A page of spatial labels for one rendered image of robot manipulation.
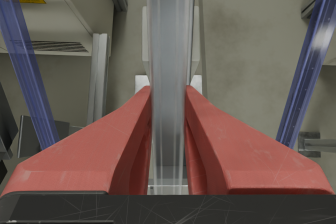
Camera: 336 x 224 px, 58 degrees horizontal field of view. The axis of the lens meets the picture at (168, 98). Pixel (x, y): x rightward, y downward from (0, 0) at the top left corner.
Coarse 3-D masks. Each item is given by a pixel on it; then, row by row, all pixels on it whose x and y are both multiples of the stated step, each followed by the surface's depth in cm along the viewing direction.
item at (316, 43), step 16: (320, 0) 20; (320, 16) 20; (320, 32) 21; (304, 48) 22; (320, 48) 21; (304, 64) 22; (320, 64) 22; (304, 80) 23; (288, 96) 25; (304, 96) 24; (288, 112) 25; (304, 112) 25; (288, 128) 26; (288, 144) 27
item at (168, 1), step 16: (160, 0) 10; (176, 0) 10; (160, 16) 10; (176, 16) 10; (160, 32) 10; (176, 32) 10; (160, 48) 10; (176, 48) 10; (160, 64) 11; (176, 64) 11; (160, 80) 11; (176, 80) 11; (160, 96) 12; (176, 96) 12; (160, 112) 12; (176, 112) 12; (160, 128) 13; (176, 128) 13; (160, 144) 13; (176, 144) 13; (160, 160) 14; (176, 160) 14; (160, 176) 14; (176, 176) 14; (160, 192) 15; (176, 192) 15
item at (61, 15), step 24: (24, 0) 64; (48, 0) 64; (72, 0) 65; (96, 0) 86; (48, 24) 78; (72, 24) 77; (96, 24) 87; (0, 48) 102; (48, 48) 100; (72, 48) 99
